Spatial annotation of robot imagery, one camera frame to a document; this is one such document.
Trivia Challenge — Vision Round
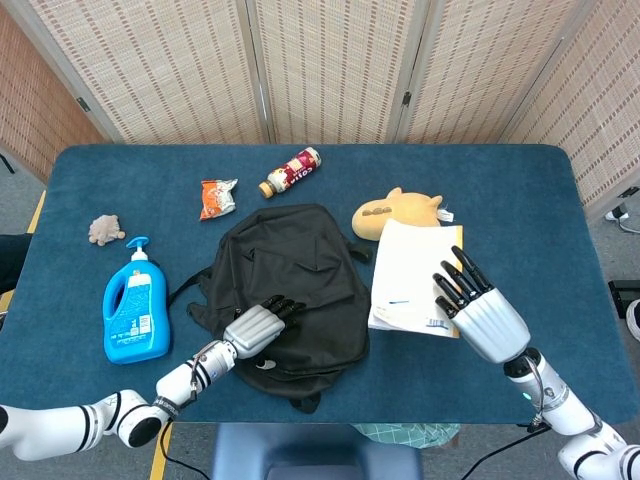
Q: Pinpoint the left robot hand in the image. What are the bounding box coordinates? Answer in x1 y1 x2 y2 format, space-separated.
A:
222 294 307 371

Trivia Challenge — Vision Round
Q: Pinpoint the black floor cable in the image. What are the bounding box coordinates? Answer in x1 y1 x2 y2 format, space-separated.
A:
158 423 214 480
464 424 551 480

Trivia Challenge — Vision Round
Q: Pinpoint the black fabric object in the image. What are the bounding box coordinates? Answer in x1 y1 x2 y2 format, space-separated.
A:
0 233 32 297

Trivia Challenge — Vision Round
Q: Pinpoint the black box on floor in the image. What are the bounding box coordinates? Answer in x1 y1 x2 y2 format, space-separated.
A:
607 279 640 314

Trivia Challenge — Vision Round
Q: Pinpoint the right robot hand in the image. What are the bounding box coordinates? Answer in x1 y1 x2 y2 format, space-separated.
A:
432 244 532 365

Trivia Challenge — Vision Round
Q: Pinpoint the yellow plush animal toy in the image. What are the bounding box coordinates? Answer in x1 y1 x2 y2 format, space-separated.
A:
351 187 456 239

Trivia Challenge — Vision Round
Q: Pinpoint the black and white shoe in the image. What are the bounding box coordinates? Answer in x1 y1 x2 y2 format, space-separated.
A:
624 298 640 344

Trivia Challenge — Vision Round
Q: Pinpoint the black fabric backpack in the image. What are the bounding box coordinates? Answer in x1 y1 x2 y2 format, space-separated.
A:
167 203 375 414

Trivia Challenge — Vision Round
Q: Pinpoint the blue chair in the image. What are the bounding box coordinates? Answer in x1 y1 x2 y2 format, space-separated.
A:
209 422 425 480

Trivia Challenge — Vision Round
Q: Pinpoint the blue detergent pump bottle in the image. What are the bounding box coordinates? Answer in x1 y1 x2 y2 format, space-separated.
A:
102 235 172 366

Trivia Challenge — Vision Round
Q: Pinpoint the orange and white snack packet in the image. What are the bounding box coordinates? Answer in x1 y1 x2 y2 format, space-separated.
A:
199 178 239 222

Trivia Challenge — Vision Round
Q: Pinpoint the white and yellow booklet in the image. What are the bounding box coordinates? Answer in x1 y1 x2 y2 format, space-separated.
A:
367 217 465 341

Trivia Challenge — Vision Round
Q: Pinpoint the woven folding screen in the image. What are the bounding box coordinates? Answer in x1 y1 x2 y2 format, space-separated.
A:
0 0 640 211

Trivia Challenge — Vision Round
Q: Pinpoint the green checked cloth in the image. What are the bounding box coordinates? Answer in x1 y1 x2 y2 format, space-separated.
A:
349 422 461 450

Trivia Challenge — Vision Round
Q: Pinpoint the small grey-brown plush toy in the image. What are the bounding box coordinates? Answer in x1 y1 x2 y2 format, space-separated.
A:
88 214 127 247

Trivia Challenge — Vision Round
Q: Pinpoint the Costa coffee bottle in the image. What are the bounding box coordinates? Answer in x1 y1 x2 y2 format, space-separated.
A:
258 146 322 198

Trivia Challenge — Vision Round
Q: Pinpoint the blue table cover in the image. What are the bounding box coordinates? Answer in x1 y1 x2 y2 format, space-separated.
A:
9 143 640 426

